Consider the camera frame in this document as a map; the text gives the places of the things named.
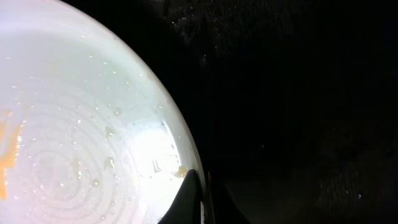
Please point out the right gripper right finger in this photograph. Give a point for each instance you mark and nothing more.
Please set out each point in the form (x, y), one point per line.
(220, 206)

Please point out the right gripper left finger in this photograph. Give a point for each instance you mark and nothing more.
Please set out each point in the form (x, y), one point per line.
(186, 207)

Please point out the light green plate front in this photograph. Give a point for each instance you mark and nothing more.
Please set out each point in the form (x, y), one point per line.
(88, 132)

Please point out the black round tray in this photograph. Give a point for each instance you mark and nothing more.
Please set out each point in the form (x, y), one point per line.
(292, 104)

